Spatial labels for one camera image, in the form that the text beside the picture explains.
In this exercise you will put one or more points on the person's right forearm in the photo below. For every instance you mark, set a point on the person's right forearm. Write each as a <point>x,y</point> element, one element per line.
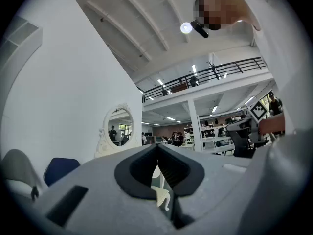
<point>272,125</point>

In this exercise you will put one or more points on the cream upholstered stool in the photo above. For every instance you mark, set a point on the cream upholstered stool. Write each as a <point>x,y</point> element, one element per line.
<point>161,196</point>

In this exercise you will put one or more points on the black balcony railing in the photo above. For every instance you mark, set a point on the black balcony railing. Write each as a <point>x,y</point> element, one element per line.
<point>203,77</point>

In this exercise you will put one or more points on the round white lamp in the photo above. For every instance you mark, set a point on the round white lamp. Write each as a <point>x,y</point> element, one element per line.
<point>185,28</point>

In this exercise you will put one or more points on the person's white shirt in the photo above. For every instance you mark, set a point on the person's white shirt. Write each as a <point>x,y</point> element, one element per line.
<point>276,45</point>

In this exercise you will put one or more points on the black head camera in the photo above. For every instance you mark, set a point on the black head camera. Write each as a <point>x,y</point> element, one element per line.
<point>199,29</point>

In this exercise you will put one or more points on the person's head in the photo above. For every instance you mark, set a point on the person's head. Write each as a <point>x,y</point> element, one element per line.
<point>220,6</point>

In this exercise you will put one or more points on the person's beige shorts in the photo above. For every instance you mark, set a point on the person's beige shorts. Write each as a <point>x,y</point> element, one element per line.
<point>276,180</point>

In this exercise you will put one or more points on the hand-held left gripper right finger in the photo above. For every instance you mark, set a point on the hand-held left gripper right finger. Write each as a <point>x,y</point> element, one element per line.
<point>215,192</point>

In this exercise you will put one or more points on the blue padded chair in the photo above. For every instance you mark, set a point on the blue padded chair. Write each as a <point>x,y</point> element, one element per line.
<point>61,170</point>

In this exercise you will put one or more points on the black mesh office chair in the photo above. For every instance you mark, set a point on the black mesh office chair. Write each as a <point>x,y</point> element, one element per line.
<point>242,143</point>

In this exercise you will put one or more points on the white dressing table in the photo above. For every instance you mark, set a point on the white dressing table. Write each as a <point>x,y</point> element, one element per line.
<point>102,146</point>

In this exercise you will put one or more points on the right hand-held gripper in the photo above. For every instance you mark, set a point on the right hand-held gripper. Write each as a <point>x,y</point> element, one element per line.
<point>256,111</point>

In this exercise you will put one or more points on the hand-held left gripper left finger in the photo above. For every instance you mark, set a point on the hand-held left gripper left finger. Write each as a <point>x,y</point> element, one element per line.
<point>97,192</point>

